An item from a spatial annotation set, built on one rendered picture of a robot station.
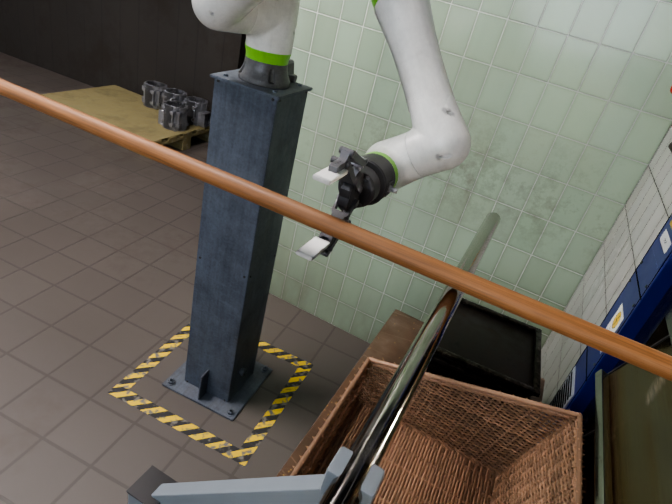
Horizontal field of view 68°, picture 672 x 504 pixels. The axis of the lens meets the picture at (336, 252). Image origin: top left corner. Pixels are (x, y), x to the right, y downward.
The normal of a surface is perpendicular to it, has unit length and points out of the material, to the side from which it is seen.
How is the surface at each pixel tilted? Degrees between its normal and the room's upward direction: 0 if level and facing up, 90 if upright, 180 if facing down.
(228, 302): 90
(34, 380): 0
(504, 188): 90
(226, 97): 90
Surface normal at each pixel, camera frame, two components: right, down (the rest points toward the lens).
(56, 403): 0.22, -0.84
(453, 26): -0.44, 0.37
